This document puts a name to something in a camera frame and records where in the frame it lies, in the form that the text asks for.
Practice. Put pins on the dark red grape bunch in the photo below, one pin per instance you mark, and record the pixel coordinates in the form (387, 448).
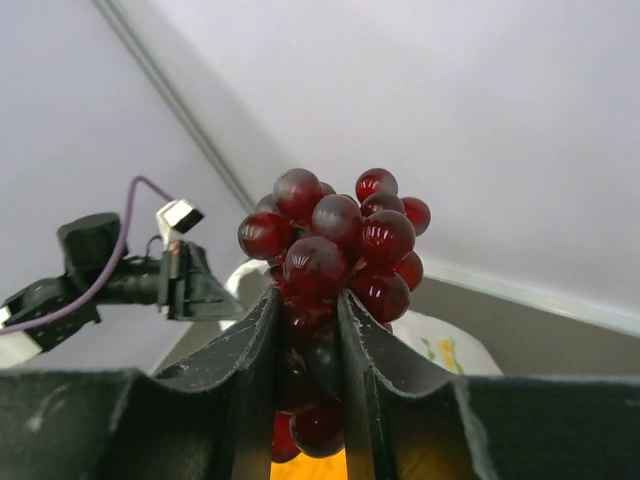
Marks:
(319, 243)

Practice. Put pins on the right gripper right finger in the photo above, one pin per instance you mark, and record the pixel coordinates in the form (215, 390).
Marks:
(405, 417)

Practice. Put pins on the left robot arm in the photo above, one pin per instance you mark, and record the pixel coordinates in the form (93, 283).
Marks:
(49, 311)

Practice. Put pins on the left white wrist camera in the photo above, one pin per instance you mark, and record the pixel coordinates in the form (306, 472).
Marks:
(178, 216)

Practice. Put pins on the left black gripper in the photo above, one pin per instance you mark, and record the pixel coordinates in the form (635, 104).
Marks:
(187, 289)

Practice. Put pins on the white printed plastic bag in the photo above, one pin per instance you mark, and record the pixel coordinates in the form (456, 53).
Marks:
(442, 343)

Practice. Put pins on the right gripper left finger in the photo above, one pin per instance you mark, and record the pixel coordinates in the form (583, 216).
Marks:
(209, 416)

